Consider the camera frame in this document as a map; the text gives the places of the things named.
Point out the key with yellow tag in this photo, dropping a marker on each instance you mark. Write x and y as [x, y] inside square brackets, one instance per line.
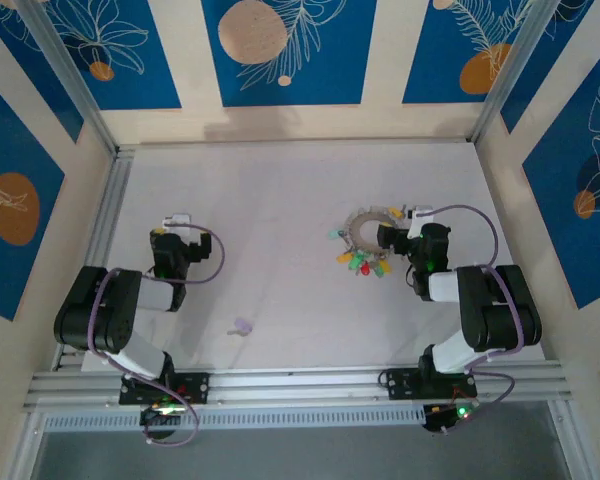
[342, 259]
[387, 268]
[394, 212]

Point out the key with green tag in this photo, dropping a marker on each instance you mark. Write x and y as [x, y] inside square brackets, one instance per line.
[354, 261]
[378, 270]

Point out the key with red tag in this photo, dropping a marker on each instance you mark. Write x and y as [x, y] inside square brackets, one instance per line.
[365, 270]

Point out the large metal keyring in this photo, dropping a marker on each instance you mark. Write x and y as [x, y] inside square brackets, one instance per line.
[352, 227]

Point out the key with teal tag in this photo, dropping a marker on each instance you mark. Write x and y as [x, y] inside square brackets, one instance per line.
[335, 233]

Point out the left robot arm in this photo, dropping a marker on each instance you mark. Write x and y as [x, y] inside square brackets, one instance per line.
[105, 310]

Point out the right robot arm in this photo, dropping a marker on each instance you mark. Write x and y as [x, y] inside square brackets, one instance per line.
[505, 310]

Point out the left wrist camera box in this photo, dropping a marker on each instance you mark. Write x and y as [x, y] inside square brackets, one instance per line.
[179, 220]

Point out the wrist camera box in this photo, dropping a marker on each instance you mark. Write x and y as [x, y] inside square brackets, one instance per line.
[420, 212]
[179, 220]

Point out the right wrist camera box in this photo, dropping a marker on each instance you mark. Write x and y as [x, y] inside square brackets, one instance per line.
[420, 212]

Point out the aluminium side rail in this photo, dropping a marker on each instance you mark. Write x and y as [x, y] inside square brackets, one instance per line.
[115, 200]

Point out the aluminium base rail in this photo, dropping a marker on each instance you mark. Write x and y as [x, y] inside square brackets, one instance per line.
[300, 385]

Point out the aluminium frame post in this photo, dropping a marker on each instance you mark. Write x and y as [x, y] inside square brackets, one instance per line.
[25, 450]
[510, 70]
[65, 70]
[562, 440]

